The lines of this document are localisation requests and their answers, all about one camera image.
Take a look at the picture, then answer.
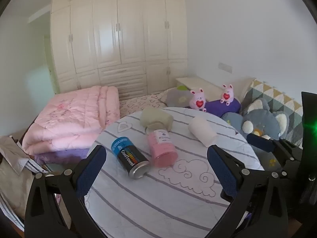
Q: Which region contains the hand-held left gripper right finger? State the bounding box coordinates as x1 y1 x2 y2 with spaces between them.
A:
205 144 289 238

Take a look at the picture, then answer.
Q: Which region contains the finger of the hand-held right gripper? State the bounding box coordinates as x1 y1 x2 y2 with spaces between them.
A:
246 132 304 165

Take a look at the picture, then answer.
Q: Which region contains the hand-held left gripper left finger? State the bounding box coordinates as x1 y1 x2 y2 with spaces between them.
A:
24 144 107 238

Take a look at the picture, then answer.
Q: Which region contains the white towel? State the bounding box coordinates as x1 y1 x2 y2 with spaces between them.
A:
188 117 218 147

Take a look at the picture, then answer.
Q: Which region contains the pink clear cup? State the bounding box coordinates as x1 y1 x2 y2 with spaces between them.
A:
145 122 179 168

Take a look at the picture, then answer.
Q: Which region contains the grey koala plush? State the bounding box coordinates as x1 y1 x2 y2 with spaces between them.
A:
241 98 290 140

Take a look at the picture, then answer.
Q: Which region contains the blue pillow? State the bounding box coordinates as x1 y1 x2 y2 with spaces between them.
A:
221 111 244 132

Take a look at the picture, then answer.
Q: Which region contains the folded purple blanket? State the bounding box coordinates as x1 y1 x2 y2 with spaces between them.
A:
34 148 91 164

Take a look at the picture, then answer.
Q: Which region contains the blue and black can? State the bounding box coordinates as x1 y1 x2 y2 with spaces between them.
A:
111 136 150 179

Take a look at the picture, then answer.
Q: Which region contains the triangle pattern cushion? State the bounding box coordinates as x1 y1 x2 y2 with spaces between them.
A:
241 79 304 149

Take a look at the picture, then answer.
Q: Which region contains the purple pillow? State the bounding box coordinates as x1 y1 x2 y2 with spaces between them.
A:
204 98 242 117

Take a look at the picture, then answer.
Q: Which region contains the folded pink quilt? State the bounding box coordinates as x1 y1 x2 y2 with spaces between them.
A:
22 85 120 155

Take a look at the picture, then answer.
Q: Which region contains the pink bunny plush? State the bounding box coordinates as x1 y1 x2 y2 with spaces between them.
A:
220 84 234 106
189 88 207 112

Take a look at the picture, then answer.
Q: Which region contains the cream headboard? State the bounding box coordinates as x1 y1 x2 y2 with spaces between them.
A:
233 77 257 100

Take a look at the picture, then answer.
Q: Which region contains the grey shirt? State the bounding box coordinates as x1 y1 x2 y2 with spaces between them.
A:
0 136 49 176

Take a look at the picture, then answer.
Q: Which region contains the beige cloth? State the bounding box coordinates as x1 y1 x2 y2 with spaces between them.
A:
0 159 35 215

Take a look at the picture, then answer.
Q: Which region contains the heart print bedsheet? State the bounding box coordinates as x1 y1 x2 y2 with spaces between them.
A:
119 92 171 119

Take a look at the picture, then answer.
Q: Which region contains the cream nightstand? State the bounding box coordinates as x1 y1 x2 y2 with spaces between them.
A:
176 77 223 96

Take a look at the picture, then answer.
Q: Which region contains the grey and green pillow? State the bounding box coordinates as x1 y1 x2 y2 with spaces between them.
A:
165 85 196 108

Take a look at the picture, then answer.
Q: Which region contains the cream wardrobe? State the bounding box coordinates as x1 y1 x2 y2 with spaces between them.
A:
50 0 189 95

